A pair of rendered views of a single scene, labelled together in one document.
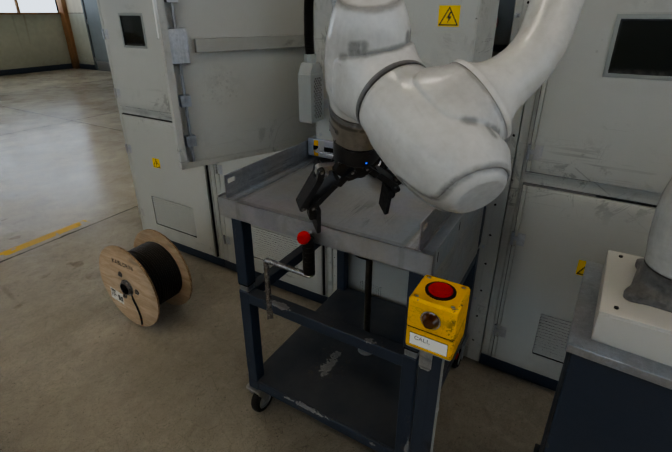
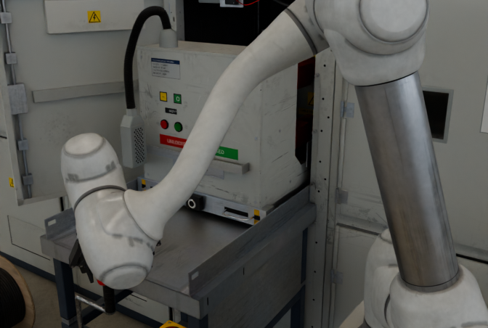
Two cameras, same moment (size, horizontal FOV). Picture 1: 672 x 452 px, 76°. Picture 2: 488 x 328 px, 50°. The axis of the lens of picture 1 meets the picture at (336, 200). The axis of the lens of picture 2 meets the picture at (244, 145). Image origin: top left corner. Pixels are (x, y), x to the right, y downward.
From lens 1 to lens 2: 0.57 m
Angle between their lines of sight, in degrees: 6
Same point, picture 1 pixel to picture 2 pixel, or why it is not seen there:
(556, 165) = (360, 209)
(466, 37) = (255, 104)
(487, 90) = (131, 216)
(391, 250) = (170, 294)
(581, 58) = not seen: hidden behind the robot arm
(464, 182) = (110, 274)
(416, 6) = (216, 75)
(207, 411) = not seen: outside the picture
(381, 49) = (87, 178)
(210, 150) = (47, 186)
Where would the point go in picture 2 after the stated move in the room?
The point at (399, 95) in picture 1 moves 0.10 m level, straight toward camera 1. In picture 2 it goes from (87, 214) to (56, 242)
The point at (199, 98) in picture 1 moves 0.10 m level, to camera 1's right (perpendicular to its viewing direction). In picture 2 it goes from (36, 141) to (64, 141)
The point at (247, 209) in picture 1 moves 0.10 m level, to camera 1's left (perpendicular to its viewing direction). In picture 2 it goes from (63, 250) to (30, 249)
